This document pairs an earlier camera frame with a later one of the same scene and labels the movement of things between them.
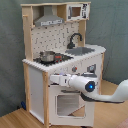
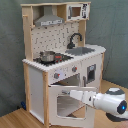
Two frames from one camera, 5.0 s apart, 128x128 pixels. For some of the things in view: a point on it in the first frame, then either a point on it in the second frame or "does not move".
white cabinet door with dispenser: (93, 67) does not move
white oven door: (68, 107) does not move
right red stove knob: (74, 69) does not move
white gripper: (62, 80) to (86, 97)
